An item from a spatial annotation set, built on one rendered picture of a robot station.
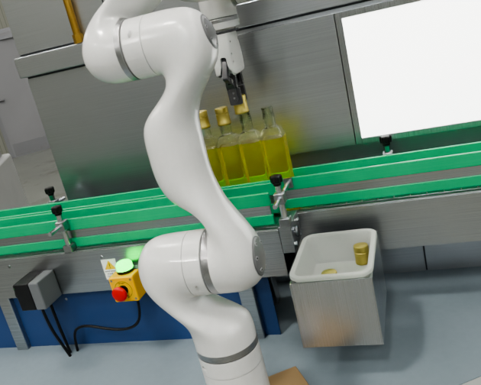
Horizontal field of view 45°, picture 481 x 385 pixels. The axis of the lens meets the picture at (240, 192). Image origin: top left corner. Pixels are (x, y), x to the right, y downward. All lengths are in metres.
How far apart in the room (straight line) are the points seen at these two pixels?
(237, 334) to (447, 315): 0.62
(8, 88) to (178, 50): 10.06
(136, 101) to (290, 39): 0.49
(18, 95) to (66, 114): 9.11
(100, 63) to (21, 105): 9.98
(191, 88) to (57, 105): 0.96
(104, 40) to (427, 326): 0.98
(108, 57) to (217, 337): 0.52
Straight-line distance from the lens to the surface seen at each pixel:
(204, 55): 0.93
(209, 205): 0.97
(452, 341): 1.42
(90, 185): 1.87
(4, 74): 10.94
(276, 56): 1.53
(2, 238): 1.74
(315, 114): 1.54
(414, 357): 1.37
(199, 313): 1.07
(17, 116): 10.97
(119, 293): 1.47
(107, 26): 0.99
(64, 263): 1.64
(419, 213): 1.41
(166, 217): 1.46
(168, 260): 1.02
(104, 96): 1.76
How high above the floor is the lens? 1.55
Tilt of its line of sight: 17 degrees down
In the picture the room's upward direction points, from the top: 14 degrees counter-clockwise
